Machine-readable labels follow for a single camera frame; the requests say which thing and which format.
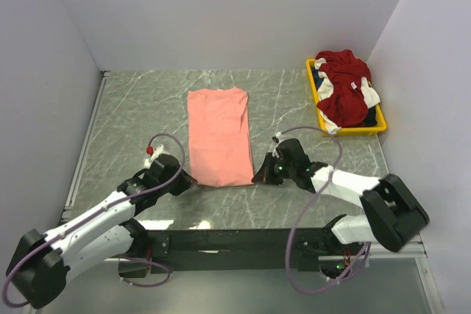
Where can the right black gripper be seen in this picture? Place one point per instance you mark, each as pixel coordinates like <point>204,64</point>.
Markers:
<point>271,168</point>

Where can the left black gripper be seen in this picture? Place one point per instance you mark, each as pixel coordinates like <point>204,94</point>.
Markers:
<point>182,182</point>

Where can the pink t shirt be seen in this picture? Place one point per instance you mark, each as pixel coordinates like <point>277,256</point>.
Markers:
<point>218,138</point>

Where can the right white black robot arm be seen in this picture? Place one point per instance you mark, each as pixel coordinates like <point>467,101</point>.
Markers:
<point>392,215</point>

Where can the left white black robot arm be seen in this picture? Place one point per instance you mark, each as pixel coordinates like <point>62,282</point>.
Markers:
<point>43,264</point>

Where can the dark red t shirt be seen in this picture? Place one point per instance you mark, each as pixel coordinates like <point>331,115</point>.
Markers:
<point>345,106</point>

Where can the white t shirt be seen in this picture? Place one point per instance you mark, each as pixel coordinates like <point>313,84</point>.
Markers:
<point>324,89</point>

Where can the black garment in bin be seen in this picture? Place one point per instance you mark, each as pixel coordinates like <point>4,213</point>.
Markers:
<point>370,119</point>

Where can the black base crossbar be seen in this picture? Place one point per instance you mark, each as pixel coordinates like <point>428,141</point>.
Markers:
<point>238,249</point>

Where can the yellow plastic bin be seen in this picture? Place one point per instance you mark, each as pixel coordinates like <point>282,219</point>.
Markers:
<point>380,127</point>

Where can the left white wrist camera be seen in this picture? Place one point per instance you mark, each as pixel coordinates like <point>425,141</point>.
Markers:
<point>152,153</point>

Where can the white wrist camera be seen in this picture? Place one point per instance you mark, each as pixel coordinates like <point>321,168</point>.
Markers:
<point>152,153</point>
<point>278,138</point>

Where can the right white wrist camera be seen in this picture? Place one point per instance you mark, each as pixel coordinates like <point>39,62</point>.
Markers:
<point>278,138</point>

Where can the aluminium frame rail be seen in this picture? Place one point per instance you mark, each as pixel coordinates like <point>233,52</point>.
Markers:
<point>78,171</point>

